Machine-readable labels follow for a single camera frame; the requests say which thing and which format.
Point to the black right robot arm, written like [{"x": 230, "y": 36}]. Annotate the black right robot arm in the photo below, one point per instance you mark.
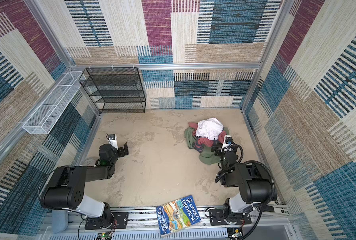
[{"x": 254, "y": 180}]

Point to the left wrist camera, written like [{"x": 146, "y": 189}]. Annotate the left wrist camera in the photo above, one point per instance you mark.
[{"x": 112, "y": 139}]

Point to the green t-shirt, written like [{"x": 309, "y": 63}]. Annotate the green t-shirt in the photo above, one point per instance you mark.
[{"x": 207, "y": 157}]

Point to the black wire mesh shelf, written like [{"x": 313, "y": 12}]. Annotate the black wire mesh shelf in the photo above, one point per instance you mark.
[{"x": 114, "y": 90}]

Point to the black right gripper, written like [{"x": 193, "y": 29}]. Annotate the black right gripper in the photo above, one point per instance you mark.
[{"x": 219, "y": 149}]

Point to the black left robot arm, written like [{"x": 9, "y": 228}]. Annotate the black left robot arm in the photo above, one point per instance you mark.
[{"x": 65, "y": 190}]

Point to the pink red t-shirt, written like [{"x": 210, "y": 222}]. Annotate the pink red t-shirt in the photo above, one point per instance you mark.
[{"x": 198, "y": 143}]

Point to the white wire mesh basket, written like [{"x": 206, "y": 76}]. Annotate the white wire mesh basket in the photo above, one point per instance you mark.
[{"x": 52, "y": 107}]

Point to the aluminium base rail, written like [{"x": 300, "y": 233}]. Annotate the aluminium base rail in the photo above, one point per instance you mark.
[{"x": 149, "y": 223}]

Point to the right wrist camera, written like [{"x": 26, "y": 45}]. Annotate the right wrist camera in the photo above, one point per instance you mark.
[{"x": 227, "y": 144}]

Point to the white cloth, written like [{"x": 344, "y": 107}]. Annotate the white cloth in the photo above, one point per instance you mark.
[{"x": 210, "y": 129}]

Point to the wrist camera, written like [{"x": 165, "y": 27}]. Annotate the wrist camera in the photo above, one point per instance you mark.
[
  {"x": 227, "y": 144},
  {"x": 112, "y": 139}
]

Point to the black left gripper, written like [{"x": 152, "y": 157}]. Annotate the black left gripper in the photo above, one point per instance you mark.
[{"x": 121, "y": 150}]

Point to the treehouse storey book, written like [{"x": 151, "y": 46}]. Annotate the treehouse storey book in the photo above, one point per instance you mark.
[{"x": 178, "y": 215}]

